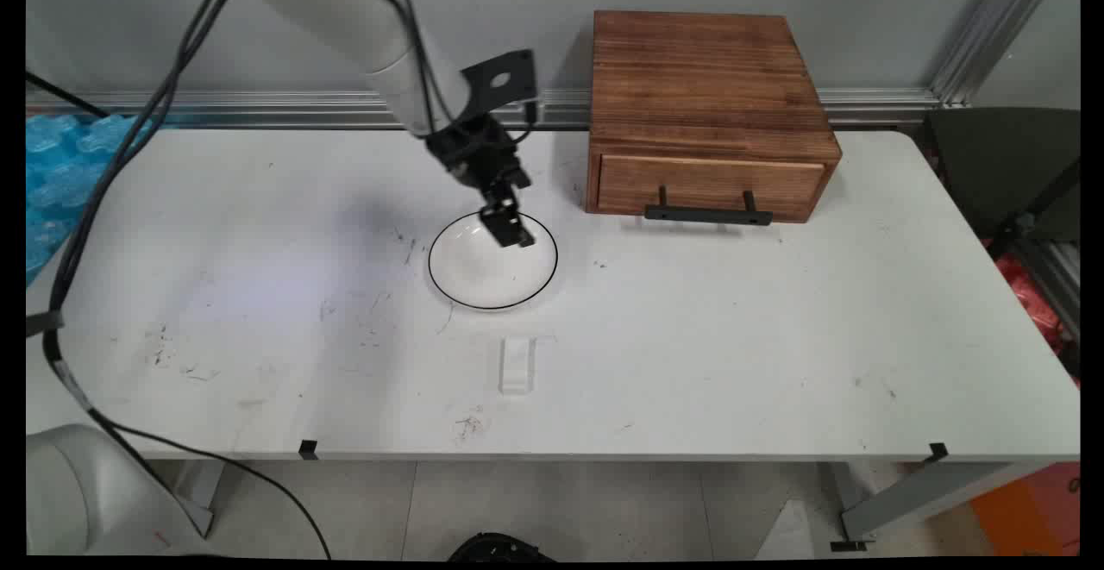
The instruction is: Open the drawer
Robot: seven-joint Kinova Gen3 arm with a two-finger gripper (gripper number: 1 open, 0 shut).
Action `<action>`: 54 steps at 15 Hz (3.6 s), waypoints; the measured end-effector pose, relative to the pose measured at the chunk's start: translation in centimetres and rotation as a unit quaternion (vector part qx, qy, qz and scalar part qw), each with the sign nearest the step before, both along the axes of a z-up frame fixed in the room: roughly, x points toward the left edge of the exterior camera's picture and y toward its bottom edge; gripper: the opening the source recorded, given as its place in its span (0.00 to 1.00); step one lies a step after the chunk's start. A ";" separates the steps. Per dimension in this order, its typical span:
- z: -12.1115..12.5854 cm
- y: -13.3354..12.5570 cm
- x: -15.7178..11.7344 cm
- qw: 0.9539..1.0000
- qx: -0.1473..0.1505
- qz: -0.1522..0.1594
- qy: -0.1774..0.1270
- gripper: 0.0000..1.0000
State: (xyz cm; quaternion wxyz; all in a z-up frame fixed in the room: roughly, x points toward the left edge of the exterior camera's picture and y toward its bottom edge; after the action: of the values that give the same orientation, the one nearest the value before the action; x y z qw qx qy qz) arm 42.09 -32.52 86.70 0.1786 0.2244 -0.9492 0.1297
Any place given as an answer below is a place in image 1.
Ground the black drawer handle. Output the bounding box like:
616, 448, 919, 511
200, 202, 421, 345
643, 186, 775, 228

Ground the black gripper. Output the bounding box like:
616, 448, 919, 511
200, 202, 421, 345
425, 111, 536, 249

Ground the blue bubble wrap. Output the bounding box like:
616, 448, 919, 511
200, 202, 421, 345
26, 113, 154, 285

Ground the wooden drawer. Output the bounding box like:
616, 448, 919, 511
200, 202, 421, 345
597, 153, 829, 219

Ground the short aluminium profile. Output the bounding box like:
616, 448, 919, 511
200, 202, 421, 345
1013, 238, 1081, 342

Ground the black device on floor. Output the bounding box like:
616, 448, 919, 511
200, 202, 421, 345
448, 533, 558, 562

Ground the white bowl with black rim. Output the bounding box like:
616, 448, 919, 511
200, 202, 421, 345
428, 210, 559, 310

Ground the brown wooden drawer cabinet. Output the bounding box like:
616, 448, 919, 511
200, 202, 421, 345
585, 9, 844, 224

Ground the thin black cable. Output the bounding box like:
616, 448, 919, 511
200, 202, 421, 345
26, 72, 110, 119

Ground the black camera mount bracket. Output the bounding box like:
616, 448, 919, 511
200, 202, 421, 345
461, 49, 538, 116

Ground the white plastic table marker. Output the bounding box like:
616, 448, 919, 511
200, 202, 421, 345
499, 337, 537, 396

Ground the dark grey chair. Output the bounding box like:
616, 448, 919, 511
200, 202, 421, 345
921, 107, 1081, 247

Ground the red plastic bag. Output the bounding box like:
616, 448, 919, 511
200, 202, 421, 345
983, 238, 1081, 377

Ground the diagonal aluminium frame rail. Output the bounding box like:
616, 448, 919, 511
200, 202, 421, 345
930, 0, 1067, 107

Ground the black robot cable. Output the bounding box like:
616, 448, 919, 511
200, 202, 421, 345
41, 0, 540, 433
41, 0, 449, 560

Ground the orange box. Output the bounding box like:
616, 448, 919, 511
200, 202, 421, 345
970, 462, 1081, 556

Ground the horizontal aluminium frame rail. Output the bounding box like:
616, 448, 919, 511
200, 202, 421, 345
26, 89, 943, 130

